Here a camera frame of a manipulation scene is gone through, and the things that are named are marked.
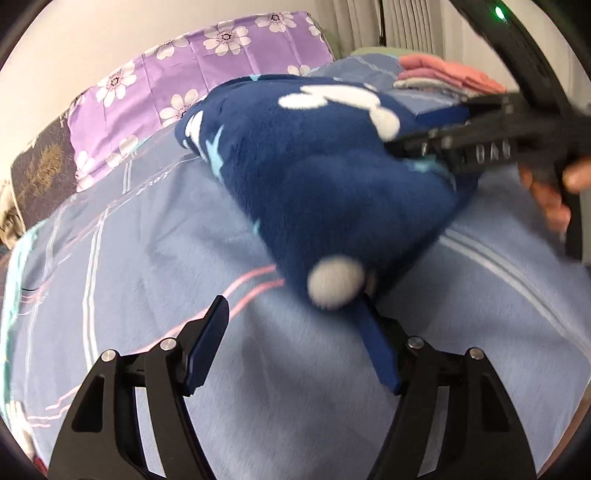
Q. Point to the navy fleece star garment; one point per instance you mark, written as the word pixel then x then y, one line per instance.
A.
pixel 306 159

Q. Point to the beige crumpled cloth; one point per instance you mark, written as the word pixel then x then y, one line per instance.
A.
pixel 11 223

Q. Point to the right hand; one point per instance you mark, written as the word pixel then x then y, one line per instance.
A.
pixel 577 178

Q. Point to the dark brown tree pillow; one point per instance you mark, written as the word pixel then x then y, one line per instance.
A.
pixel 44 174

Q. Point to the folded pink clothes stack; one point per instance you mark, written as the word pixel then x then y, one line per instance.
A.
pixel 424 71

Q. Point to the grey window curtain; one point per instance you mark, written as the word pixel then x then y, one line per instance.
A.
pixel 408 24

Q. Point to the green pillow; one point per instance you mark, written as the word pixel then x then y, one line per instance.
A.
pixel 381 50

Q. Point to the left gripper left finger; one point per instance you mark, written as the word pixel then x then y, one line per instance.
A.
pixel 100 436

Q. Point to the blue plaid bed quilt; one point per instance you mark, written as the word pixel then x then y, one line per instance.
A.
pixel 291 393

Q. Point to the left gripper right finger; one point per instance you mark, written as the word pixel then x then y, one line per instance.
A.
pixel 483 437

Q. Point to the purple floral pillow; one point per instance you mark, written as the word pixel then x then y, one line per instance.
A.
pixel 111 119

